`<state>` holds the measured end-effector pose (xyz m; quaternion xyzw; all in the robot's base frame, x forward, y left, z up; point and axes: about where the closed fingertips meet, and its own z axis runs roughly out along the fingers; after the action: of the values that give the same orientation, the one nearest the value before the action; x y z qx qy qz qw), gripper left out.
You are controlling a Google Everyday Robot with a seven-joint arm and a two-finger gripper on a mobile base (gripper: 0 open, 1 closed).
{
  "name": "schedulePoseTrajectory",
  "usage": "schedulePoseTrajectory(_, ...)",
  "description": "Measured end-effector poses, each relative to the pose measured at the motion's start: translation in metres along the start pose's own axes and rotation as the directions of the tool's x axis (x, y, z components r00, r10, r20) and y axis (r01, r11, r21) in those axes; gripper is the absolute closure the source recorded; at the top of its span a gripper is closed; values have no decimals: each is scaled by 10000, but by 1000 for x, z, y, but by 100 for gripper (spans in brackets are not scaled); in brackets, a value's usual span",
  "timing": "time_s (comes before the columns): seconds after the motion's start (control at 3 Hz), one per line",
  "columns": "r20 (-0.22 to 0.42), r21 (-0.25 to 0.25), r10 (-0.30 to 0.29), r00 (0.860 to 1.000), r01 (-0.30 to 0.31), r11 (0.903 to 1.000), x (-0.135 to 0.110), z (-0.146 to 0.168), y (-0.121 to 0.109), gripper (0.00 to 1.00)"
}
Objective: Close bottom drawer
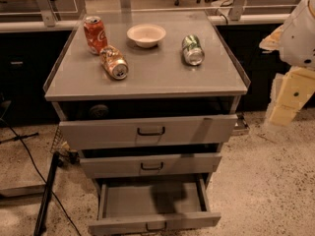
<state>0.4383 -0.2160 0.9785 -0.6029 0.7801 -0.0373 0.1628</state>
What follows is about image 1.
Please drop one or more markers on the dark round object in drawer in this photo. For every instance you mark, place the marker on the dark round object in drawer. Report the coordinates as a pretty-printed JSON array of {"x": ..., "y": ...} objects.
[{"x": 98, "y": 111}]

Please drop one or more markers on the grey drawer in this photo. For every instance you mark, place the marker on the grey drawer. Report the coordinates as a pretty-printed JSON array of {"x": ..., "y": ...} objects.
[
  {"x": 153, "y": 204},
  {"x": 150, "y": 123},
  {"x": 149, "y": 161}
]

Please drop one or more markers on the grey drawer cabinet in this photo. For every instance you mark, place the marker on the grey drawer cabinet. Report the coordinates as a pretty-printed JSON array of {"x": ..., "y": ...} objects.
[{"x": 154, "y": 73}]

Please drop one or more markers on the grey middle drawer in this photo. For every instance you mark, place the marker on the grey middle drawer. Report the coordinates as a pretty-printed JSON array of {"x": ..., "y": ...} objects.
[{"x": 149, "y": 161}]

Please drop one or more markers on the grey bottom drawer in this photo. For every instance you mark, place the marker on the grey bottom drawer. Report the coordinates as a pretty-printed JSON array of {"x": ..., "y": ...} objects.
[{"x": 153, "y": 204}]

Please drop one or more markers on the black stand leg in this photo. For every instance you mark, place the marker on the black stand leg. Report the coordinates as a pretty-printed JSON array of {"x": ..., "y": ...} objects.
[{"x": 46, "y": 197}]

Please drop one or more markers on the black counter cabinets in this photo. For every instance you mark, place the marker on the black counter cabinets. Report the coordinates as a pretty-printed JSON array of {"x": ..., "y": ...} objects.
[{"x": 26, "y": 59}]

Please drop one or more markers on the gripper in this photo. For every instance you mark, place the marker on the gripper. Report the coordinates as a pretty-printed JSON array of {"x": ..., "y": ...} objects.
[{"x": 297, "y": 39}]

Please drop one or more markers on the grey top drawer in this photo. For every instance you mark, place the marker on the grey top drawer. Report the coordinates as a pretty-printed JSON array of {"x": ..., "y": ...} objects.
[{"x": 150, "y": 123}]

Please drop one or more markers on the red soda can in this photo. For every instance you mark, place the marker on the red soda can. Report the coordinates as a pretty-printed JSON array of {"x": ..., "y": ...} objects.
[{"x": 95, "y": 34}]

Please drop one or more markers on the white bowl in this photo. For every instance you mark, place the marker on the white bowl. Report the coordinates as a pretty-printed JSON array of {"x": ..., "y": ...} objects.
[{"x": 146, "y": 35}]

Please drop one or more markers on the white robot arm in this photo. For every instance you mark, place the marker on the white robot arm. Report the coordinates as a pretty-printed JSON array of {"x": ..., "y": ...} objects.
[{"x": 295, "y": 41}]

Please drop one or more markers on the green soda can lying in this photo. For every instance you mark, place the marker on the green soda can lying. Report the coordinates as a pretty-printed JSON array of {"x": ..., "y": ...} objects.
[{"x": 192, "y": 50}]

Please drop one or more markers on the orange soda can lying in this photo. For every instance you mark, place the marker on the orange soda can lying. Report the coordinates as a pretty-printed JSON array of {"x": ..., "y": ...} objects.
[{"x": 113, "y": 62}]

